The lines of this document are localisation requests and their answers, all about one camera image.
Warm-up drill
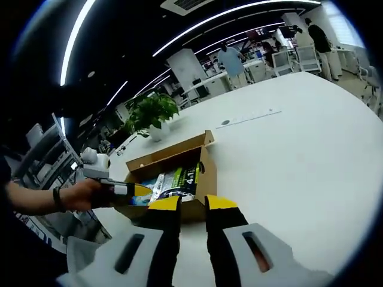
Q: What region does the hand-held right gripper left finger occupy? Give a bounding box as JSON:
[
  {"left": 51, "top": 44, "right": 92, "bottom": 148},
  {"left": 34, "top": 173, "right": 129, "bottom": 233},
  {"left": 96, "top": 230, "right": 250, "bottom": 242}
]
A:
[{"left": 56, "top": 196, "right": 183, "bottom": 287}]

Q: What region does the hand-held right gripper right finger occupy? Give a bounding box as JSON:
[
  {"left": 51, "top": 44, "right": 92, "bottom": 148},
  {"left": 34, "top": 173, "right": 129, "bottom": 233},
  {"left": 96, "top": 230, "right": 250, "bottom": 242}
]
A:
[{"left": 204, "top": 194, "right": 335, "bottom": 287}]

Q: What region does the black and green packet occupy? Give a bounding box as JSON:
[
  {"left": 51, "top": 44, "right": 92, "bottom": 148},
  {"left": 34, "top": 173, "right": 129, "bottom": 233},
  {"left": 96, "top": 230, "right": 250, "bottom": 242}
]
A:
[{"left": 151, "top": 161, "right": 206, "bottom": 204}]

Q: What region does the brown cardboard shoe box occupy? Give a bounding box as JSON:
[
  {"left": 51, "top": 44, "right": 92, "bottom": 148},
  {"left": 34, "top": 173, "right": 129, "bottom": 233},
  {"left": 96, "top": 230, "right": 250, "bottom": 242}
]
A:
[{"left": 119, "top": 129, "right": 218, "bottom": 224}]

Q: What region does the person's left hand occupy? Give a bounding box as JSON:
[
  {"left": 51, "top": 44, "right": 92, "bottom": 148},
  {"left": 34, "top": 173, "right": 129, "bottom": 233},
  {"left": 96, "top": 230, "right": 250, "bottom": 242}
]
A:
[{"left": 61, "top": 178, "right": 116, "bottom": 210}]

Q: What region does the black wristband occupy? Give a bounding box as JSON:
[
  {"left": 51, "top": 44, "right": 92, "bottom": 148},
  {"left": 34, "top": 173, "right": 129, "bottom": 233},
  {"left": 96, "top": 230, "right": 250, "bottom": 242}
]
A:
[{"left": 53, "top": 185, "right": 67, "bottom": 213}]

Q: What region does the metal shelf rack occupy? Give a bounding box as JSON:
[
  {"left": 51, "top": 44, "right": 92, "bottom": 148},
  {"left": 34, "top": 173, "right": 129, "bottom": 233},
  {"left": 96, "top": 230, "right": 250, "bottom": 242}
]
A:
[{"left": 11, "top": 112, "right": 85, "bottom": 192}]

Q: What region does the green potted plant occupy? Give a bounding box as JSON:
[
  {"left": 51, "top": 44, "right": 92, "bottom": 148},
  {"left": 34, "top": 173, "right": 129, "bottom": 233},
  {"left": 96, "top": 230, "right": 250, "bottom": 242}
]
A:
[{"left": 124, "top": 92, "right": 180, "bottom": 143}]

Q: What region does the ceiling light strip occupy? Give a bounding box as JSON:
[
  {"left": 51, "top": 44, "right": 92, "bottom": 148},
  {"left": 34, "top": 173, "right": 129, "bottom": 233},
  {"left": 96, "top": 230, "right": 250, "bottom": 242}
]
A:
[
  {"left": 59, "top": 0, "right": 96, "bottom": 87},
  {"left": 151, "top": 0, "right": 323, "bottom": 57}
]

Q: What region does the ceiling air vent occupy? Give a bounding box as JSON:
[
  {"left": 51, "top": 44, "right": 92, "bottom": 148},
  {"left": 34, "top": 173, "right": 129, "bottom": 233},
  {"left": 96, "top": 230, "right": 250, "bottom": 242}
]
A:
[{"left": 160, "top": 0, "right": 215, "bottom": 16}]

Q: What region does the white office chair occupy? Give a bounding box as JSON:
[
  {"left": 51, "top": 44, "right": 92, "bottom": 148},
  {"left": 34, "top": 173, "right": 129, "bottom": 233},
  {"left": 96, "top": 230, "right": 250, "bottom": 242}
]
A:
[
  {"left": 297, "top": 44, "right": 323, "bottom": 73},
  {"left": 272, "top": 49, "right": 296, "bottom": 77}
]

